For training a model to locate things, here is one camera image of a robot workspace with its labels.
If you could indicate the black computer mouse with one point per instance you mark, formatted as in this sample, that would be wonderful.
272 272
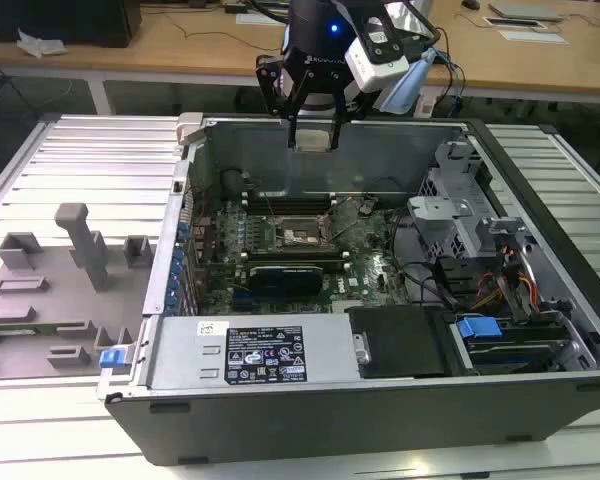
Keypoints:
471 4

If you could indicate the green motherboard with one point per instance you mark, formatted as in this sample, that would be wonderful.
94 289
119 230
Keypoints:
360 270

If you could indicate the blue case latch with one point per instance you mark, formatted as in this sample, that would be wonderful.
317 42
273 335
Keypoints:
112 358

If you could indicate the silver square CPU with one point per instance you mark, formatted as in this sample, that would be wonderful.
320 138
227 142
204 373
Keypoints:
313 141

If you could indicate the grey laptop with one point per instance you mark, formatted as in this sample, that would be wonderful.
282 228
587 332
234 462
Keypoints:
525 11

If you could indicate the black graphics card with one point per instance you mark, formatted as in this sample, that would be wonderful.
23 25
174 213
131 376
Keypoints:
285 282

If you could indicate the CPU socket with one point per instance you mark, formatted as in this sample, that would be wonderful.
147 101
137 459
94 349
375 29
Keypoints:
297 235

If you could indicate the silver metal drive cage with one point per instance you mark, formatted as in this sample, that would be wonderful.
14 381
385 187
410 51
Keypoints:
455 220

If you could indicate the black open PC case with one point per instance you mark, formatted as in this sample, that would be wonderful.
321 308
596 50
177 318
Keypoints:
330 430

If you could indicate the grey plastic parts rack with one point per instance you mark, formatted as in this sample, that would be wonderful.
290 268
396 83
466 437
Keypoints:
30 310

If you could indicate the green RAM stick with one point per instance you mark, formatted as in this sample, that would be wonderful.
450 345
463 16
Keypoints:
25 330

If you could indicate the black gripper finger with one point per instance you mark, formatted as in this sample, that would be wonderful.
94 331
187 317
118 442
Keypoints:
335 132
292 130

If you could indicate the blue disk carrier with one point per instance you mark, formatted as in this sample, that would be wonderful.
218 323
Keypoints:
480 331

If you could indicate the grey power supply unit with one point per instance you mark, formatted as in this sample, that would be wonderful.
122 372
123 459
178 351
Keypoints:
180 350

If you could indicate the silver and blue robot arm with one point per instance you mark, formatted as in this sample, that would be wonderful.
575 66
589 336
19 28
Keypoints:
405 85

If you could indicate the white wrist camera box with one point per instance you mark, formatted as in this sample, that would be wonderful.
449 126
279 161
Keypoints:
375 65

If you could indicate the black installed RAM sticks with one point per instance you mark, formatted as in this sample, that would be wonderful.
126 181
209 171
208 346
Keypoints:
290 205
295 259

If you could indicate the wooden desk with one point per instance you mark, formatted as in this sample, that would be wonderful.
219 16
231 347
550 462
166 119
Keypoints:
180 55

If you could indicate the crumpled white paper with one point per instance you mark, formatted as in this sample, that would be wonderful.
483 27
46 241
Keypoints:
42 45

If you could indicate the black box on desk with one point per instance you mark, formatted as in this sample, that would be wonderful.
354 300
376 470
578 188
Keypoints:
55 20

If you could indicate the black plastic shroud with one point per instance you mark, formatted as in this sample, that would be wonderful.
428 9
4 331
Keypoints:
400 340

